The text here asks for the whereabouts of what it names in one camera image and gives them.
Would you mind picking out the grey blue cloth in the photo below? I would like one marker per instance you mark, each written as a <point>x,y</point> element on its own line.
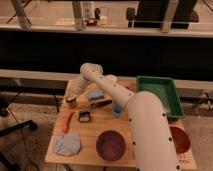
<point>67,144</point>

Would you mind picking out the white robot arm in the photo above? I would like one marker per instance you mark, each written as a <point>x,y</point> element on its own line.
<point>153,144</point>

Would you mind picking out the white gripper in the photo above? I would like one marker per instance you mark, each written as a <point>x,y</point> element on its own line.
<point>78,85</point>

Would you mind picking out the small black box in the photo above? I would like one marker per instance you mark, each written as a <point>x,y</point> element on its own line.
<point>84,116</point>

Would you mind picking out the orange bowl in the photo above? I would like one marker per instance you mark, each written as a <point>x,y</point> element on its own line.
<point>181,140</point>

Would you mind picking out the orange carrot toy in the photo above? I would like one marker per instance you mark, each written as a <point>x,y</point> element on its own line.
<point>67,120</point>

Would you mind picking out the green plastic tray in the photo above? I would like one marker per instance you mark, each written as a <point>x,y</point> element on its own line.
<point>165,89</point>

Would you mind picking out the blue sponge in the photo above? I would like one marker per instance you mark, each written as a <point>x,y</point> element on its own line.
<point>94,95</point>

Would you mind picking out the purple bowl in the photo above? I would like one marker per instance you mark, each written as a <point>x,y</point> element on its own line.
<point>110,145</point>

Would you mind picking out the wooden table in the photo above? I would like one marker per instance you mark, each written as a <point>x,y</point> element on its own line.
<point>103,120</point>

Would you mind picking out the black office chair base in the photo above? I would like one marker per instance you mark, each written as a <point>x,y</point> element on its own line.
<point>4,105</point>

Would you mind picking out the blue plastic cup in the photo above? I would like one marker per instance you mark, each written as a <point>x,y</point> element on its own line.
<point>116,110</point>

